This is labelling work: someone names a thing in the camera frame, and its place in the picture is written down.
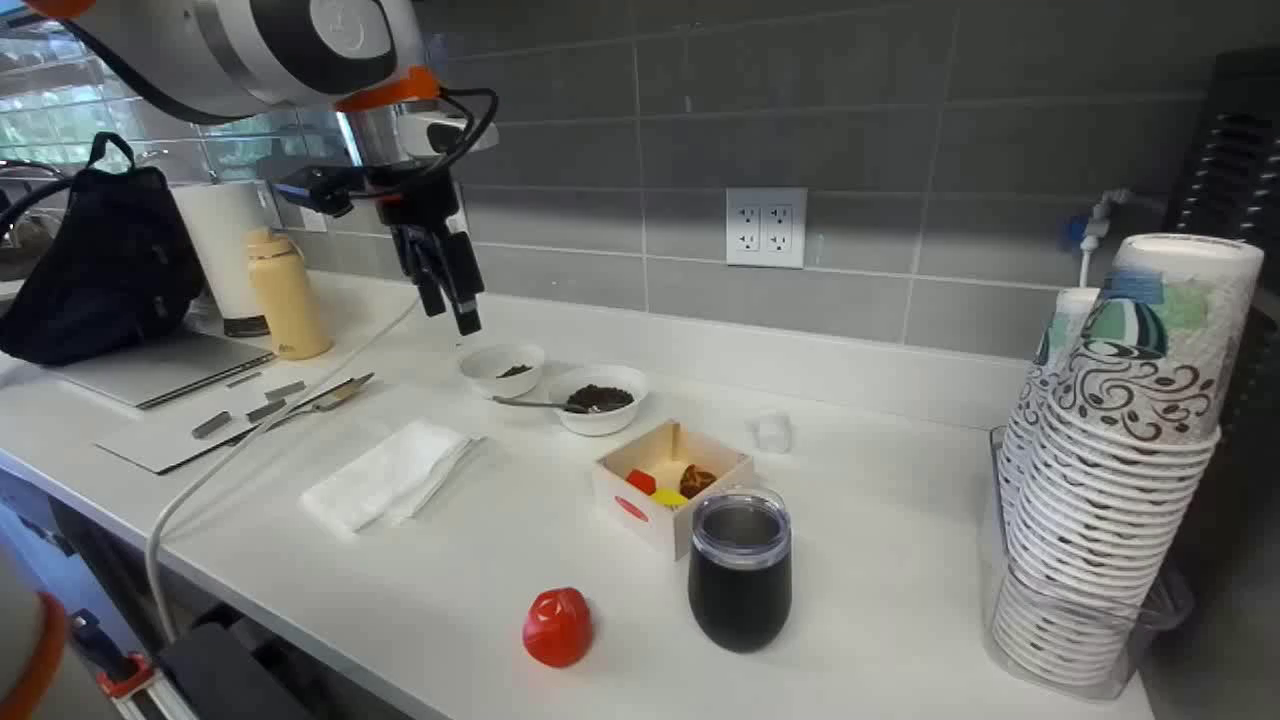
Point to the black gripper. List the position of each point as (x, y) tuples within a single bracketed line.
[(419, 202)]

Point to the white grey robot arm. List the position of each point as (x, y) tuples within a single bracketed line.
[(203, 53)]

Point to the small white bowl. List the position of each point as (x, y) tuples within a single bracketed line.
[(500, 361)]

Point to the metal spoon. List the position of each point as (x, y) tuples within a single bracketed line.
[(524, 402)]

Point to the tan plastic bottle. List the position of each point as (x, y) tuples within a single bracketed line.
[(285, 303)]

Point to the white bowl with dark food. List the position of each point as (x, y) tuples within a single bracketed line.
[(596, 396)]

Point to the white folded napkin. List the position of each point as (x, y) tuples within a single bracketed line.
[(384, 479)]

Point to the white paper towel roll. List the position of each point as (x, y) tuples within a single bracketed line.
[(223, 246)]

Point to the long grey metal bar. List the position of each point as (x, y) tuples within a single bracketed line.
[(203, 383)]

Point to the red toy food piece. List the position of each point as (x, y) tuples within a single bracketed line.
[(641, 481)]

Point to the papers with utensils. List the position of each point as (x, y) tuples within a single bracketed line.
[(172, 444)]

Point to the yellow toy food piece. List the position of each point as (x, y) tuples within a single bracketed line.
[(669, 496)]

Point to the brown toy food piece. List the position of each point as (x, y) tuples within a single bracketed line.
[(697, 479)]

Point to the small wooden box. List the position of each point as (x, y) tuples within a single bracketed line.
[(665, 512)]

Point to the black backpack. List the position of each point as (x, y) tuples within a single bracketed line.
[(102, 275)]

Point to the small clear plastic cup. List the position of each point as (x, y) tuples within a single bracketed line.
[(775, 431)]

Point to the black tumbler with clear lid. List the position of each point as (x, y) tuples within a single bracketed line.
[(743, 583)]

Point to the red and black tool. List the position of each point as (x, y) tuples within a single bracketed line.
[(104, 655)]

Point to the spray bottle with blue nozzle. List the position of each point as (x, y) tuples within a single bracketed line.
[(1080, 267)]

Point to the stack of patterned paper cups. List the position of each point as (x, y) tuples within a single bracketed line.
[(1121, 507)]

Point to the black slotted rack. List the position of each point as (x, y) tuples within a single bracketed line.
[(1235, 163)]

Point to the white four-socket wall outlet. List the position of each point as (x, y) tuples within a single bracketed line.
[(767, 227)]

